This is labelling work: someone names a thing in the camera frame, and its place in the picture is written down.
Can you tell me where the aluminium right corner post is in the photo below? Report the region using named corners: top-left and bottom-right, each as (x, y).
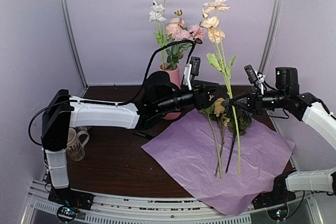
top-left (258, 0), bottom-right (284, 77)

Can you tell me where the clear printed glass cup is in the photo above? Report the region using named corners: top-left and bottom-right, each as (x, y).
top-left (66, 128), bottom-right (90, 162)

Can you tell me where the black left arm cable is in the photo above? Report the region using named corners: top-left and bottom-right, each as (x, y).
top-left (28, 39), bottom-right (197, 146)

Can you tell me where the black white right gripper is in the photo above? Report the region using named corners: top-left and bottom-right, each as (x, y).
top-left (229, 86), bottom-right (288, 115)

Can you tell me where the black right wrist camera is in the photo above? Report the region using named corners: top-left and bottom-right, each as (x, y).
top-left (275, 67), bottom-right (299, 97)

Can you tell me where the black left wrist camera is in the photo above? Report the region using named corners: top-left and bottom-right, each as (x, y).
top-left (141, 71), bottom-right (179, 103)

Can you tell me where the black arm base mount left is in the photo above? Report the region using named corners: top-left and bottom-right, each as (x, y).
top-left (48, 188), bottom-right (94, 210)

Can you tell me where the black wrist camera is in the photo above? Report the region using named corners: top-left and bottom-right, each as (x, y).
top-left (141, 71), bottom-right (179, 103)
top-left (275, 67), bottom-right (299, 97)

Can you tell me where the cream yellow flower stem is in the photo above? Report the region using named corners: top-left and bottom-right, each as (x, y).
top-left (214, 98), bottom-right (230, 178)

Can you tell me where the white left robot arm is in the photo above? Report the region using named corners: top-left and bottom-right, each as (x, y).
top-left (41, 57), bottom-right (221, 205)

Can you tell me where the pink rose flower stem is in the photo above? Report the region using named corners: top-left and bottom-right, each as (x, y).
top-left (165, 9), bottom-right (205, 70)

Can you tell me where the pink vase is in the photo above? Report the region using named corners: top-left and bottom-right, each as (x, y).
top-left (159, 63), bottom-right (181, 120)

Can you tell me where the aluminium left corner post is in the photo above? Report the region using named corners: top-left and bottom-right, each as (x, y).
top-left (60, 0), bottom-right (88, 90)

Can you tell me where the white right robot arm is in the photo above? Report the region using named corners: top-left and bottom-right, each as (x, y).
top-left (229, 65), bottom-right (335, 204)

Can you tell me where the purple tissue paper sheet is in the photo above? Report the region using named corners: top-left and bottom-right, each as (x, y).
top-left (142, 110), bottom-right (295, 216)

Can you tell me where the orange flower stem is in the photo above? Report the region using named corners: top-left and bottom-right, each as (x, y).
top-left (200, 103), bottom-right (220, 178)

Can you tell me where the black ribbon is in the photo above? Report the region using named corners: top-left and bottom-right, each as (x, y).
top-left (133, 131), bottom-right (154, 140)

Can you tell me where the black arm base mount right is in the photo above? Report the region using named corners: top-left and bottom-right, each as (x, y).
top-left (252, 176), bottom-right (296, 210)

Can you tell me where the peach poppy flower stem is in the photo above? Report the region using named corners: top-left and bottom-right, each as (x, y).
top-left (201, 0), bottom-right (242, 175)

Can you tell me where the aluminium front rail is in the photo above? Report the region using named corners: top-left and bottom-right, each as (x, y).
top-left (26, 179), bottom-right (316, 224)

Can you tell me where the blue hydrangea flower stem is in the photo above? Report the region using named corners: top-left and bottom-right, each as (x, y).
top-left (225, 106), bottom-right (252, 173)

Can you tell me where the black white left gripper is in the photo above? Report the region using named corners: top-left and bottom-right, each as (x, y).
top-left (157, 79), bottom-right (227, 114)

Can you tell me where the aluminium corner post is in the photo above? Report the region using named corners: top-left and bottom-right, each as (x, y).
top-left (258, 0), bottom-right (284, 77)
top-left (60, 0), bottom-right (88, 90)

